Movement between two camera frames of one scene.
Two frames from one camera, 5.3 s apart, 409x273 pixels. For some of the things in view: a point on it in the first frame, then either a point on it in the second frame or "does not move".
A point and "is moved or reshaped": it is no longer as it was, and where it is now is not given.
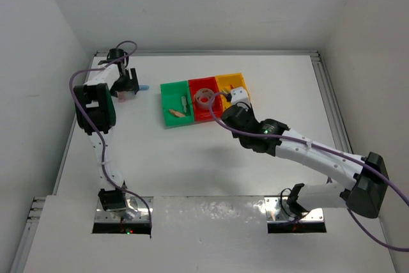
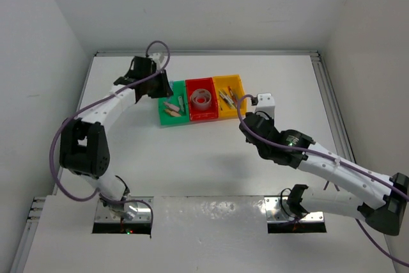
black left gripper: (130, 85) to (163, 89)
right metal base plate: (277, 210) does not move
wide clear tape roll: (200, 93) is moved or reshaped
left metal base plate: (137, 211) does not move
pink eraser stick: (121, 97) is moved or reshaped
